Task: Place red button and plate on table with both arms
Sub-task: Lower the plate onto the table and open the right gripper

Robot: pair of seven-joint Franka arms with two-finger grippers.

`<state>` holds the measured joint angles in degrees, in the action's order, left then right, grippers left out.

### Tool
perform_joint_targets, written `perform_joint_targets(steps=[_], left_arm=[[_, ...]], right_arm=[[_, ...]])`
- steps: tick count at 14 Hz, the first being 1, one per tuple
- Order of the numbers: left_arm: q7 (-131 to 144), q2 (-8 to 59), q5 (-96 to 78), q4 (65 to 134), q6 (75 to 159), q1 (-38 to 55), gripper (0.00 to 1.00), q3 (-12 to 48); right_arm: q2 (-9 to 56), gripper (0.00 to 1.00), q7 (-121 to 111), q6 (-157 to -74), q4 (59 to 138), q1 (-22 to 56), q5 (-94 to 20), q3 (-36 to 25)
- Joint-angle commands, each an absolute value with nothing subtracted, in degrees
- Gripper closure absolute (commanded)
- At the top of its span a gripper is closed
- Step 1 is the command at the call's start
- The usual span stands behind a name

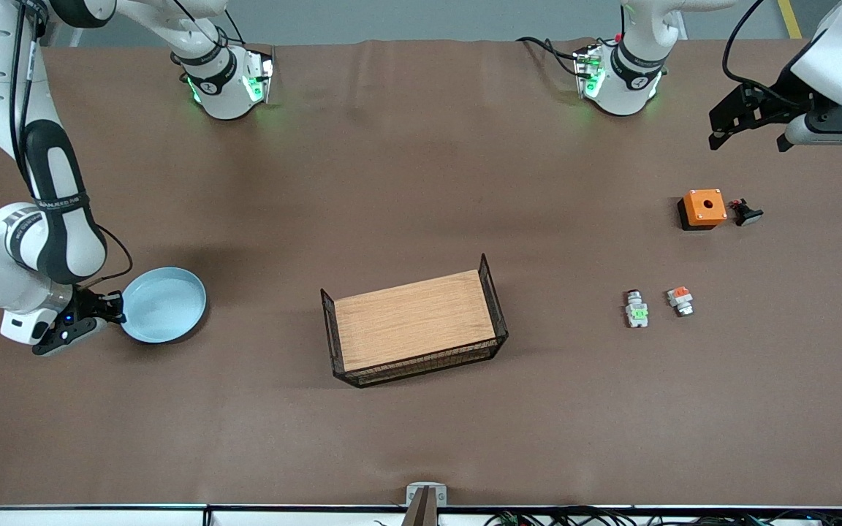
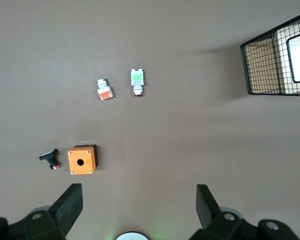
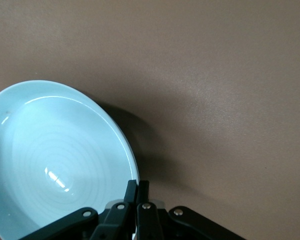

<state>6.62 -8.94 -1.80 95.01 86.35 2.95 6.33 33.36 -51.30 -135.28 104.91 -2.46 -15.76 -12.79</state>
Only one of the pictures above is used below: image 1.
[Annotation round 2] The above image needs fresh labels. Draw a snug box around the orange button box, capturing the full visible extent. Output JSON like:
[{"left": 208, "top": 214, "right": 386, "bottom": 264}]
[{"left": 678, "top": 188, "right": 728, "bottom": 232}]

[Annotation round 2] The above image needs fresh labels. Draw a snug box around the black cable bundle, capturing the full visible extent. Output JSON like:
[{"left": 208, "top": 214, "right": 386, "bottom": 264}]
[{"left": 483, "top": 506, "right": 842, "bottom": 526}]

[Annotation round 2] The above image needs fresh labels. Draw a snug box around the green grey contact block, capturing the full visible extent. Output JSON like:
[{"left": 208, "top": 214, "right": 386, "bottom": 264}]
[{"left": 625, "top": 289, "right": 650, "bottom": 329}]

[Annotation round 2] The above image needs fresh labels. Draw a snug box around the brown table cover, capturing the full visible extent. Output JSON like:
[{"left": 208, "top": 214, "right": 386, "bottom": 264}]
[{"left": 0, "top": 38, "right": 842, "bottom": 508}]

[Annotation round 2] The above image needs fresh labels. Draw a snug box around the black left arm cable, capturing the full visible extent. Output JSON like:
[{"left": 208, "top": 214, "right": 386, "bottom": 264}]
[{"left": 723, "top": 0, "right": 805, "bottom": 112}]

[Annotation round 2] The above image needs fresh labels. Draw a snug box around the black push button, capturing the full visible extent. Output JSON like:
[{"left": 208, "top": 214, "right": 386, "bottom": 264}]
[{"left": 729, "top": 198, "right": 765, "bottom": 227}]

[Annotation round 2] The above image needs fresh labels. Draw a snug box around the grey metal camera bracket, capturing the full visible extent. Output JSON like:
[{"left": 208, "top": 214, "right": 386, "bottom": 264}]
[{"left": 401, "top": 482, "right": 449, "bottom": 526}]

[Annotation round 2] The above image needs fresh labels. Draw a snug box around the black wire tray, wooden board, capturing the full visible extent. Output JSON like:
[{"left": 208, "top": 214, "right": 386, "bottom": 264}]
[{"left": 320, "top": 254, "right": 509, "bottom": 389}]

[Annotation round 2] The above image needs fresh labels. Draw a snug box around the light blue round plate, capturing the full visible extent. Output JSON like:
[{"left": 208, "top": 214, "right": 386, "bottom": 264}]
[{"left": 121, "top": 267, "right": 208, "bottom": 345}]

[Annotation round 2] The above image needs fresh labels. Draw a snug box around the white table edge rail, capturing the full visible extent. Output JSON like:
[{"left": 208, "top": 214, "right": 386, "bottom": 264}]
[{"left": 0, "top": 504, "right": 842, "bottom": 526}]

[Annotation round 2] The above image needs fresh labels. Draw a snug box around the black arm base cable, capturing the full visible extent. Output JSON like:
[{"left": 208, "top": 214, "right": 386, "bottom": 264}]
[{"left": 515, "top": 35, "right": 590, "bottom": 78}]

